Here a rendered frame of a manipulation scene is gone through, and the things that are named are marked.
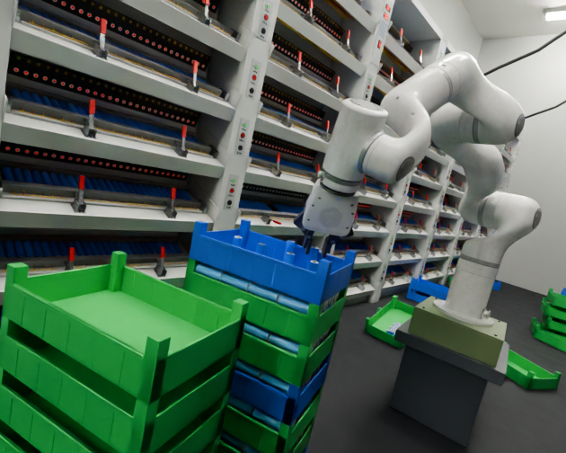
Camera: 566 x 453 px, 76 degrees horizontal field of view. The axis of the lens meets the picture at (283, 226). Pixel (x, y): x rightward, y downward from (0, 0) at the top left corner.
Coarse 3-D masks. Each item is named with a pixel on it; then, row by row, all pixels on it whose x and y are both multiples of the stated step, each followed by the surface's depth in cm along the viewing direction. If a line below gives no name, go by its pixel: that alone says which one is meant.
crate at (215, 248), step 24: (192, 240) 76; (216, 240) 73; (264, 240) 91; (216, 264) 73; (240, 264) 71; (264, 264) 69; (288, 264) 66; (336, 264) 83; (288, 288) 67; (312, 288) 65; (336, 288) 72
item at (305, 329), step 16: (192, 272) 76; (192, 288) 76; (208, 288) 74; (224, 288) 73; (224, 304) 73; (256, 304) 70; (272, 304) 68; (336, 304) 76; (256, 320) 70; (272, 320) 68; (288, 320) 67; (304, 320) 66; (320, 320) 67; (336, 320) 80; (288, 336) 67; (304, 336) 66; (320, 336) 71
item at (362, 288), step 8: (352, 272) 235; (360, 272) 243; (352, 280) 223; (360, 280) 231; (368, 280) 237; (352, 288) 221; (360, 288) 224; (368, 288) 232; (352, 296) 216; (360, 296) 226
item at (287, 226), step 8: (248, 192) 155; (256, 192) 158; (264, 192) 163; (296, 200) 181; (256, 224) 141; (264, 224) 144; (272, 224) 148; (288, 224) 157; (256, 232) 143; (264, 232) 147; (272, 232) 150; (280, 232) 154; (288, 232) 158; (296, 232) 162; (320, 232) 175
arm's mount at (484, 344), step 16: (432, 304) 127; (416, 320) 118; (432, 320) 115; (448, 320) 112; (496, 320) 126; (432, 336) 115; (448, 336) 112; (464, 336) 110; (480, 336) 108; (496, 336) 107; (464, 352) 110; (480, 352) 108; (496, 352) 105
